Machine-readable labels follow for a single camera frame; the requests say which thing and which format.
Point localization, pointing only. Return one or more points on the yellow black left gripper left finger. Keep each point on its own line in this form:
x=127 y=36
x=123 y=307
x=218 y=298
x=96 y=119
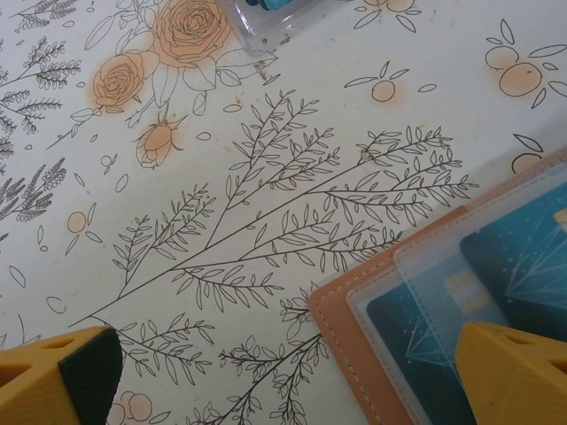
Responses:
x=35 y=385

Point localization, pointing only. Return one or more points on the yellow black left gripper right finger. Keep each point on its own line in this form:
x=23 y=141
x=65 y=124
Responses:
x=522 y=385

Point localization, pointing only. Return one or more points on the pink leather card holder wallet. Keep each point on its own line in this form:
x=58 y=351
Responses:
x=354 y=319

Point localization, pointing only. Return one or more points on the blue starry credit card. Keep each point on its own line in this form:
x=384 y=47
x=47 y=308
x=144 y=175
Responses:
x=412 y=336
x=522 y=265

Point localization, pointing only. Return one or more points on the clear acrylic card stand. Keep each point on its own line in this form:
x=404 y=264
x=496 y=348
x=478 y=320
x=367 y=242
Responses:
x=252 y=35

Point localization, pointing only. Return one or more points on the blue credit card stack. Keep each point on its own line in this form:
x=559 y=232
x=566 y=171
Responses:
x=274 y=3

